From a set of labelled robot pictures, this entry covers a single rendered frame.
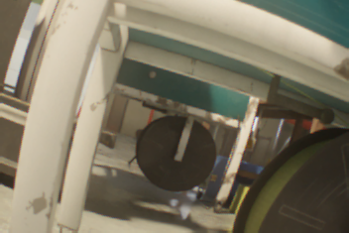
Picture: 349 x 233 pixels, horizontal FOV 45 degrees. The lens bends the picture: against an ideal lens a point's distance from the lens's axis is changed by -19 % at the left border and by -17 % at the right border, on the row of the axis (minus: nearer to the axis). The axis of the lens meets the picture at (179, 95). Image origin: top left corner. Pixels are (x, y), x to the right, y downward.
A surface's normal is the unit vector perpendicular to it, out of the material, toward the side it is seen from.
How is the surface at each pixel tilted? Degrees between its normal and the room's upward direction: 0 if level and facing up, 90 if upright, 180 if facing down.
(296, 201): 90
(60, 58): 90
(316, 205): 90
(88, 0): 90
